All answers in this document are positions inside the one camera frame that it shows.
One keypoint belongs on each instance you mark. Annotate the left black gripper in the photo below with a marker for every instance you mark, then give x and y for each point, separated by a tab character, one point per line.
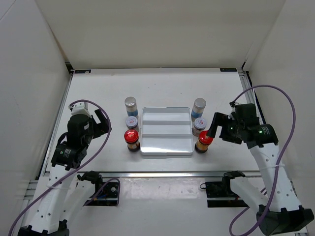
104	123

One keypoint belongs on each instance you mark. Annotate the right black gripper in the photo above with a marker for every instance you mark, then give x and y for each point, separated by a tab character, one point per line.
218	119

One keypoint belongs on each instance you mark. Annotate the red-lid chili sauce jar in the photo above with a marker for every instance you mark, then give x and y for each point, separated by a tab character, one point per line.
131	137
203	142

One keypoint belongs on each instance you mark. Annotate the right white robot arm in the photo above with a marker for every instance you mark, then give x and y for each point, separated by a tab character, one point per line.
279	211

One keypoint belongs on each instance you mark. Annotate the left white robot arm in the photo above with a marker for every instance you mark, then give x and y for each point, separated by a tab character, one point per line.
71	149

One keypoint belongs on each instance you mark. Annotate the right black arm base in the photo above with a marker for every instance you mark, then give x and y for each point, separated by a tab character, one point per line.
219	193

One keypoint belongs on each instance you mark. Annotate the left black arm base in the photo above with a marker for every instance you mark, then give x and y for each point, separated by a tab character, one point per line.
106	193

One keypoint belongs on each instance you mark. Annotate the right short white-lid jar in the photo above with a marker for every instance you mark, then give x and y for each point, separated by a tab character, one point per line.
198	126

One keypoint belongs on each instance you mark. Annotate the short white-lid jar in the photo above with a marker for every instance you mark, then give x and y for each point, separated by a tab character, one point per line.
198	126
132	123

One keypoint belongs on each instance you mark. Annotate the right tall silver-capped shaker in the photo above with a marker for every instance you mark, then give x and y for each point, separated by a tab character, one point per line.
198	108

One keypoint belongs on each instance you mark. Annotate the tall silver-capped shaker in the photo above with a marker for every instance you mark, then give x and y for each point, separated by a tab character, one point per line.
131	106
198	108

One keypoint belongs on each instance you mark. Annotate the left short white-lid jar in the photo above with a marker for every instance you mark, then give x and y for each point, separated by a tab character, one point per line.
132	123

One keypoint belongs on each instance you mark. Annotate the left tall silver-capped shaker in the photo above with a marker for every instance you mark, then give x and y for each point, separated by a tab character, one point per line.
131	106

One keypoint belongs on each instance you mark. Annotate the white divided organizer tray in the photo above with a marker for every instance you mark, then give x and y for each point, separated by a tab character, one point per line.
166	131

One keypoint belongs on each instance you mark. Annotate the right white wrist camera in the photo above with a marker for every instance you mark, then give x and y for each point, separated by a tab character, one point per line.
232	115

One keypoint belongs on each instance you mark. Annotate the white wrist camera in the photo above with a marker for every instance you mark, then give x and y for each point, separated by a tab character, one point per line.
232	115
80	108

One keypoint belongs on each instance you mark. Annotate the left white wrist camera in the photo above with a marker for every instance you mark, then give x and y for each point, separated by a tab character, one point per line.
80	108

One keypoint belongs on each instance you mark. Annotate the aluminium right rail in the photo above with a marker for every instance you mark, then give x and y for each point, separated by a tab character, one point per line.
250	96

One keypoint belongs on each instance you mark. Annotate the aluminium front rail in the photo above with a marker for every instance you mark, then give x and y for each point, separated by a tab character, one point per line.
163	174

